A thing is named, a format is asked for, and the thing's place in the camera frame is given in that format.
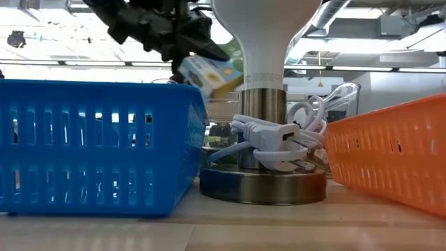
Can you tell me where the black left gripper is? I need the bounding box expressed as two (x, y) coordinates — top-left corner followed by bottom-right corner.
(107, 0), (231, 84)

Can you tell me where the blue plastic basket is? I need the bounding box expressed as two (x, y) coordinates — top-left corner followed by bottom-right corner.
(0, 79), (209, 216)

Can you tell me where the clear plastic container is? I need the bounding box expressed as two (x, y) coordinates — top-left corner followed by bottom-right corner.
(203, 82), (362, 168)

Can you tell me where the orange plastic basket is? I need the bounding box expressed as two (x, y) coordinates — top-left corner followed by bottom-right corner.
(324, 93), (446, 219)

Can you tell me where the white light bulb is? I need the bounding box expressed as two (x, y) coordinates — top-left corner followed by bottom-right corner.
(210, 0), (322, 91)

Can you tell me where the brass lamp base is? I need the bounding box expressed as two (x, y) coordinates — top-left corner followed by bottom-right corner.
(199, 88), (328, 206)

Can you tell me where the black ceiling dome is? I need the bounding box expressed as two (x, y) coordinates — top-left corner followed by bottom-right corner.
(6, 30), (27, 49)

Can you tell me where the white power cord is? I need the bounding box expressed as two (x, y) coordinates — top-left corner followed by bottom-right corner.
(207, 96), (328, 174)

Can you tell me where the silver ventilation duct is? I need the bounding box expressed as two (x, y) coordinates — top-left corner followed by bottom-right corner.
(285, 0), (353, 59)

